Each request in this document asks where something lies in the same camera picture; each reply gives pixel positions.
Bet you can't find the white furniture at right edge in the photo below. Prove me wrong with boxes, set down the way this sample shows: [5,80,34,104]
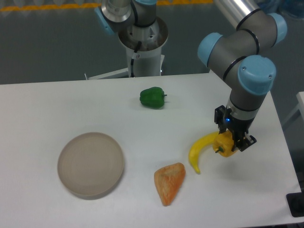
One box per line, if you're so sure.
[281,91,304,131]

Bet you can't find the yellow chili pepper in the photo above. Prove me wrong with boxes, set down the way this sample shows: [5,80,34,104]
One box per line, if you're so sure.
[188,132,219,174]

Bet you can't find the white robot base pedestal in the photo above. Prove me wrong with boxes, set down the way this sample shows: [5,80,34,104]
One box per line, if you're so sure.
[88,17,169,80]

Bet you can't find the black object at table edge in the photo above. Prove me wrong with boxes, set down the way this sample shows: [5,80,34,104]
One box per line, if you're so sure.
[286,192,304,218]

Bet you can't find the black cable on pedestal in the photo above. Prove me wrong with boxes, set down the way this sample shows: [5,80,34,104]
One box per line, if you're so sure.
[129,41,143,78]

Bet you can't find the yellow bell pepper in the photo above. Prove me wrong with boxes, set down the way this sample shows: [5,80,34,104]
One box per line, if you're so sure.
[212,130,237,157]

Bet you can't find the green bell pepper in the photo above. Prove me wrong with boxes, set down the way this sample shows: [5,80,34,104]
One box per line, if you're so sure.
[140,87,167,109]

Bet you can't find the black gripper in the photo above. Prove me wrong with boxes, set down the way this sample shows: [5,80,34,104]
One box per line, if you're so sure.
[214,105,257,152]

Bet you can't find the orange triangular pastry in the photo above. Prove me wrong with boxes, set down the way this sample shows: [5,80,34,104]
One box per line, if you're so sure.
[154,162,186,206]

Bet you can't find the beige round plate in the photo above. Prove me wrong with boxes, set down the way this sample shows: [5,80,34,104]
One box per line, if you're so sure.
[57,132,124,200]

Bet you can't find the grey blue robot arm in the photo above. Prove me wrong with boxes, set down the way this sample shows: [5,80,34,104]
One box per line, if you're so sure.
[95,0,287,151]

